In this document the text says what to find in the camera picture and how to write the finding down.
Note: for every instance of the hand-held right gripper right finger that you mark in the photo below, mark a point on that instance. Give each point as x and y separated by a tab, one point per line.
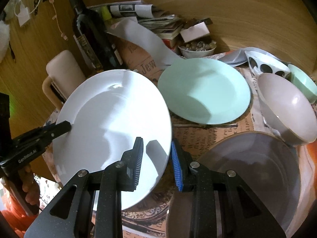
177	164

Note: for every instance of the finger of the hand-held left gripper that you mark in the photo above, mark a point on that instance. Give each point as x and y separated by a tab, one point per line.
55	130

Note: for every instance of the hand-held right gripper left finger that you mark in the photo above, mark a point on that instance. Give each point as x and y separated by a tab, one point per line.
138	158

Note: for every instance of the large white plate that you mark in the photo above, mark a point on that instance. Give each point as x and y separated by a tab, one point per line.
262	60

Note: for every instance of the person's left hand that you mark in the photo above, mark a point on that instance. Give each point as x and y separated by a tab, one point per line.
32	189

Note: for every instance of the beige chair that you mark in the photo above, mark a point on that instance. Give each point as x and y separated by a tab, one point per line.
64	72

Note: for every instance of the mint green plate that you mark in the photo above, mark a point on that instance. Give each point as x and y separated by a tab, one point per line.
203	89

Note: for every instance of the grey plate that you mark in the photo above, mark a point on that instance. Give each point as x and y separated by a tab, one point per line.
260	158

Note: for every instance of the dark wine bottle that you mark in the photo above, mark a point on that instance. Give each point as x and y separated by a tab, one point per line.
91	37

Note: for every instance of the white bowl of glass marbles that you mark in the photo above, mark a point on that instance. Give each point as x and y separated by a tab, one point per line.
195	52

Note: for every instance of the white paper tag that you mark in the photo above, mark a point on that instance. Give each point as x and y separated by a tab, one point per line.
24	16

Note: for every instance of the white paper strip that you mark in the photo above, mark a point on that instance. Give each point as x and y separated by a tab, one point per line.
143	39

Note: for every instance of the beige bowl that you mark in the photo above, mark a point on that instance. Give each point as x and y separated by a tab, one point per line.
289	109

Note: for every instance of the stack of books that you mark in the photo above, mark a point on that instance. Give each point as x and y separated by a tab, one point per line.
163	28

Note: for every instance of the white cardboard box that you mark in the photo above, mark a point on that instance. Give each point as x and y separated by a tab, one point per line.
194	31

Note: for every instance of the folded newspaper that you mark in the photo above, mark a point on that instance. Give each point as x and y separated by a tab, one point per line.
128	8

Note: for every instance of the mint green bowl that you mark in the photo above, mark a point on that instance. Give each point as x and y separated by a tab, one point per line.
302	81

